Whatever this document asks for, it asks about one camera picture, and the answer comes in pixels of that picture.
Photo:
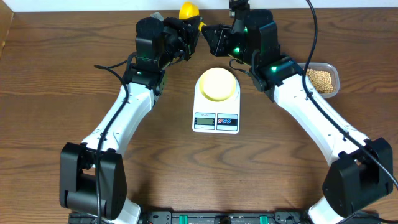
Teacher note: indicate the clear plastic container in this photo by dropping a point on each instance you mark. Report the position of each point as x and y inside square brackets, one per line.
[334, 76]

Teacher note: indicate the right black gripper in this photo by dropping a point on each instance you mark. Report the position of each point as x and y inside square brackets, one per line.
[217, 45]

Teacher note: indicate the soybeans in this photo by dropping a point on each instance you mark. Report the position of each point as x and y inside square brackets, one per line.
[321, 80]

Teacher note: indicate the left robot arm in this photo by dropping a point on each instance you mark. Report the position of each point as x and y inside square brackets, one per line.
[92, 177]

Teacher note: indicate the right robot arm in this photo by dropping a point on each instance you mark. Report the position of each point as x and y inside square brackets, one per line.
[360, 169]

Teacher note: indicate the yellow-green bowl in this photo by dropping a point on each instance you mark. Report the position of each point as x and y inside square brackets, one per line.
[217, 84]

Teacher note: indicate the yellow measuring scoop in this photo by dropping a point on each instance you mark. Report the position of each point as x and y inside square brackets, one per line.
[190, 14]

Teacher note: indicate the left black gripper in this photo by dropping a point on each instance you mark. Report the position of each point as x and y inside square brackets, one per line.
[188, 36]

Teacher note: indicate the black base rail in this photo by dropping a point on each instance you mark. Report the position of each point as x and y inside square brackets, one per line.
[167, 217]

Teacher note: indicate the white digital kitchen scale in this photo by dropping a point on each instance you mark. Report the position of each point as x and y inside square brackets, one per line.
[216, 117]

